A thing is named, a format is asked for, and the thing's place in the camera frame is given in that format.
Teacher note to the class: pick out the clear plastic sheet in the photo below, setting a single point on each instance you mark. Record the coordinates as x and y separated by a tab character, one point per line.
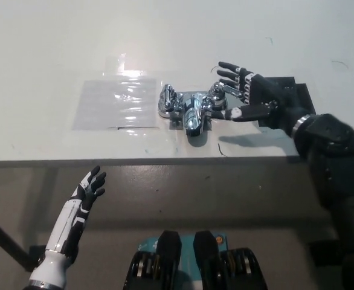
116	102

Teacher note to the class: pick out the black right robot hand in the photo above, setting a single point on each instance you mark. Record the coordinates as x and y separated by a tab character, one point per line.
264	102

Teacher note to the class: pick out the chrome faucet body with spout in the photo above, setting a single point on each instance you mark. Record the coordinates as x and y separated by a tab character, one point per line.
192	114

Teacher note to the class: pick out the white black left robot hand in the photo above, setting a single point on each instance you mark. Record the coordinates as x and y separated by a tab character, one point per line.
80	202

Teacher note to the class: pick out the black diagonal table leg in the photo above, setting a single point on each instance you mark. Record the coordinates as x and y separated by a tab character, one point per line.
5	238

